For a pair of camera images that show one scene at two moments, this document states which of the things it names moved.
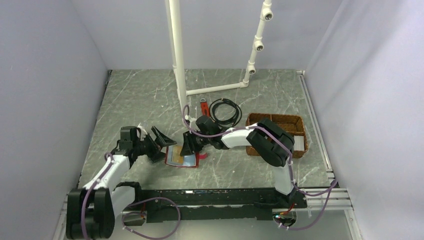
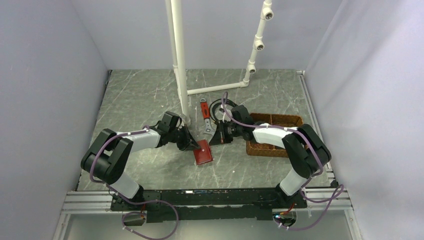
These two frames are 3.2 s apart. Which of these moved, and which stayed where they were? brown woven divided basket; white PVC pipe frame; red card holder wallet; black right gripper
Moved: red card holder wallet; black right gripper
Stayed: brown woven divided basket; white PVC pipe frame
